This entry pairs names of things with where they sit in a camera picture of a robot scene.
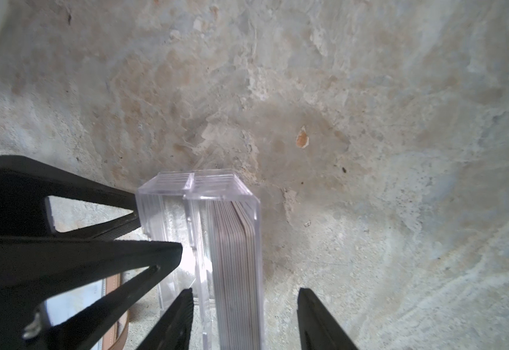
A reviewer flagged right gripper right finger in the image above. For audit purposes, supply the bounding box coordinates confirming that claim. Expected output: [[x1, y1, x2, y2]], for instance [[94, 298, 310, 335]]
[[297, 288, 358, 350]]

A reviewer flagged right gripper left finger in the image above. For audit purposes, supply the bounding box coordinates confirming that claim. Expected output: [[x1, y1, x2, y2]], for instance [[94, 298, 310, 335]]
[[137, 288, 194, 350]]

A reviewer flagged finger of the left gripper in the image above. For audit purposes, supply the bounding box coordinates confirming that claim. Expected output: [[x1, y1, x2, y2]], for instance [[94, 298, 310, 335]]
[[0, 155, 140, 241], [0, 238, 182, 349]]

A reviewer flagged clear acrylic card stand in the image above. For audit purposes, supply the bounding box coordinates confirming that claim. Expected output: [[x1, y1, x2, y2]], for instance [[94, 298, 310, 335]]
[[136, 169, 265, 349]]

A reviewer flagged stack of cards in stand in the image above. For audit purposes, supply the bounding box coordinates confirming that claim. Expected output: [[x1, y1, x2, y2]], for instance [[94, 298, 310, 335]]
[[207, 201, 261, 349]]

